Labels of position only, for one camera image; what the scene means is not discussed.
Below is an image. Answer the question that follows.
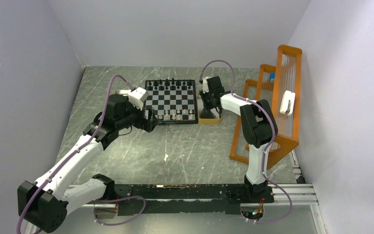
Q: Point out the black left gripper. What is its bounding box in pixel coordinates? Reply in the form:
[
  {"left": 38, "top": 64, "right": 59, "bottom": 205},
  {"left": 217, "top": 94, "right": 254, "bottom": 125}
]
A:
[{"left": 115, "top": 96, "right": 159, "bottom": 132}]

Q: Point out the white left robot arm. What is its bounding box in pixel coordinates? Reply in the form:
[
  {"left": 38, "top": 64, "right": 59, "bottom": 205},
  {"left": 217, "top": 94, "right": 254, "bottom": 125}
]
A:
[{"left": 17, "top": 88, "right": 158, "bottom": 233}]

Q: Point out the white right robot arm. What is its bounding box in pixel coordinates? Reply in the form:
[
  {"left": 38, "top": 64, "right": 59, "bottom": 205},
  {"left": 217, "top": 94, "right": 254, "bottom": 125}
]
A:
[{"left": 200, "top": 76, "right": 278, "bottom": 202}]

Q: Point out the yellow tray of white pieces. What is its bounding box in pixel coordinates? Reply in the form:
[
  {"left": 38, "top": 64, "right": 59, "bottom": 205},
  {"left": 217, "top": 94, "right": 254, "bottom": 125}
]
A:
[{"left": 197, "top": 93, "right": 222, "bottom": 124}]

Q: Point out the black white chess board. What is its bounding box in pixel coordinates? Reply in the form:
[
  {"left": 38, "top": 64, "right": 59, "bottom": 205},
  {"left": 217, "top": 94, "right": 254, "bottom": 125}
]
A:
[{"left": 144, "top": 89, "right": 198, "bottom": 124}]

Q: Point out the silver metal tray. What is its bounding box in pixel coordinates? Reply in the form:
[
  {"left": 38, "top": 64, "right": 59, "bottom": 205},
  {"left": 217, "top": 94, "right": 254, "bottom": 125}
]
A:
[{"left": 114, "top": 90, "right": 131, "bottom": 96}]

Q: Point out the blue cap bottle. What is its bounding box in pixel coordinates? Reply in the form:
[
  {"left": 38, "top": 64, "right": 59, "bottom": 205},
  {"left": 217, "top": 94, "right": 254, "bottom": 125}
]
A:
[{"left": 269, "top": 73, "right": 275, "bottom": 83}]

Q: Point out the orange wooden rack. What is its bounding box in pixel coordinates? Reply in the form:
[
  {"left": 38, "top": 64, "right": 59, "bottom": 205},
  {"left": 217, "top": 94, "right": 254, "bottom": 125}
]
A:
[{"left": 243, "top": 45, "right": 302, "bottom": 169}]

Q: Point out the white clip object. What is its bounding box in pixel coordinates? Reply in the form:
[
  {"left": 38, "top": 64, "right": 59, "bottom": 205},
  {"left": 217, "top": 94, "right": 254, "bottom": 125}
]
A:
[{"left": 279, "top": 90, "right": 296, "bottom": 116}]

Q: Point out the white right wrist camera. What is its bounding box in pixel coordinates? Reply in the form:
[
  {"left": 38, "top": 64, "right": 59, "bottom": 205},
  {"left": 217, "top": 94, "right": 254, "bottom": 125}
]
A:
[{"left": 202, "top": 76, "right": 210, "bottom": 93}]

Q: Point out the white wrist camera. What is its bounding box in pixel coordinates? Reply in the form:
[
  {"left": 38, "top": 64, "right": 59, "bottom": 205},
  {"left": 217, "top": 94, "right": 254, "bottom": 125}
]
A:
[
  {"left": 128, "top": 87, "right": 149, "bottom": 110},
  {"left": 202, "top": 76, "right": 210, "bottom": 93}
]

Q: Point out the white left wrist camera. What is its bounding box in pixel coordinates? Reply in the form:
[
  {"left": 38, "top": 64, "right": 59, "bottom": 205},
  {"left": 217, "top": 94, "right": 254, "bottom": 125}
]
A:
[{"left": 128, "top": 87, "right": 149, "bottom": 110}]

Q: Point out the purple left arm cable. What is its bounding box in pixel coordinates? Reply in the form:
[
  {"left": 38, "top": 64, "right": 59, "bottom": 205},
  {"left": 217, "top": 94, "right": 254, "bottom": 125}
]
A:
[{"left": 16, "top": 75, "right": 134, "bottom": 234}]

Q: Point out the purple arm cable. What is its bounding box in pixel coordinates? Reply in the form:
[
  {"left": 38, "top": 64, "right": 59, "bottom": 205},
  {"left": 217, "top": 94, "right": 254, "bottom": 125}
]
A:
[
  {"left": 199, "top": 60, "right": 294, "bottom": 224},
  {"left": 16, "top": 75, "right": 134, "bottom": 234}
]

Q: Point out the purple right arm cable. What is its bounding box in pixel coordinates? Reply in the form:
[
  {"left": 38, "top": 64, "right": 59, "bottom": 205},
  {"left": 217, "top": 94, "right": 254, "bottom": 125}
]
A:
[{"left": 199, "top": 60, "right": 294, "bottom": 224}]

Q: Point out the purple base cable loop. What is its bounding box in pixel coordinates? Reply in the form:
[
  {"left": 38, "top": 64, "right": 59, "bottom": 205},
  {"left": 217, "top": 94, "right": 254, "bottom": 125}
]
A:
[{"left": 93, "top": 195, "right": 147, "bottom": 226}]

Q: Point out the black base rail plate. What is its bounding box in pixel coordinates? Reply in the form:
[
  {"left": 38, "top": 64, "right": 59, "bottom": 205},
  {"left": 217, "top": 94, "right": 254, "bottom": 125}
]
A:
[{"left": 114, "top": 183, "right": 274, "bottom": 216}]

